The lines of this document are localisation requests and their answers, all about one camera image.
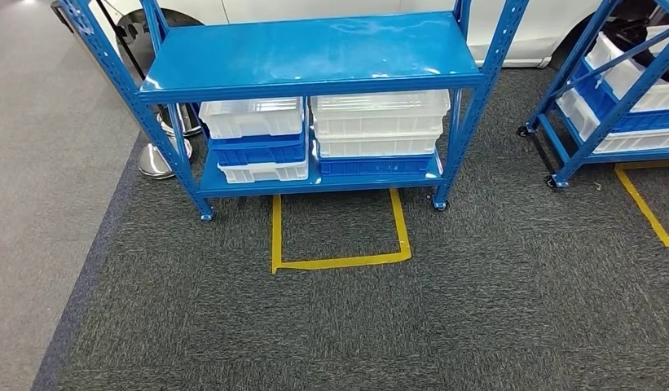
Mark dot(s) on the blue metal shelf rack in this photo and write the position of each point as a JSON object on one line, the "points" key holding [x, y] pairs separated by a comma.
{"points": [[312, 54]]}

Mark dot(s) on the black plastic part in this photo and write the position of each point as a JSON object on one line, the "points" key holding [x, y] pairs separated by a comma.
{"points": [[631, 35]]}

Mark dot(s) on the large blue plastic tray bin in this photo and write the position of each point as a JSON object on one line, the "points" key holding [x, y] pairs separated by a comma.
{"points": [[374, 164]]}

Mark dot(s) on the large white plastic tray bin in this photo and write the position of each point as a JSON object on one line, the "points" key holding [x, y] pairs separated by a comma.
{"points": [[382, 113], [377, 145]]}

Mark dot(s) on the white car with red stripe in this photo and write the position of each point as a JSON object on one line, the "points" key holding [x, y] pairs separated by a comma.
{"points": [[339, 8]]}

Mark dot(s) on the blue wheeled bin rack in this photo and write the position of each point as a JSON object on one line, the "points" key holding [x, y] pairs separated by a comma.
{"points": [[582, 156]]}

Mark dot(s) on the small white parts bin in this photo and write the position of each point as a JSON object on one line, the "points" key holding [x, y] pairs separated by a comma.
{"points": [[663, 38], [577, 116], [625, 81]]}

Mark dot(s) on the black pole floor stand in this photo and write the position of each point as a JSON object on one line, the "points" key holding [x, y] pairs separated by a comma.
{"points": [[123, 43]]}

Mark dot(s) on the small blue parts bin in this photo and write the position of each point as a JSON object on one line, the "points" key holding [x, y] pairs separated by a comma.
{"points": [[598, 100]]}

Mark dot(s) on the grey metal post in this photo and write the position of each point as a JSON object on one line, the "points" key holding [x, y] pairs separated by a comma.
{"points": [[191, 124]]}

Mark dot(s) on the chrome stanchion post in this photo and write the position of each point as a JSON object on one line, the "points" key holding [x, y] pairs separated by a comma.
{"points": [[153, 162]]}

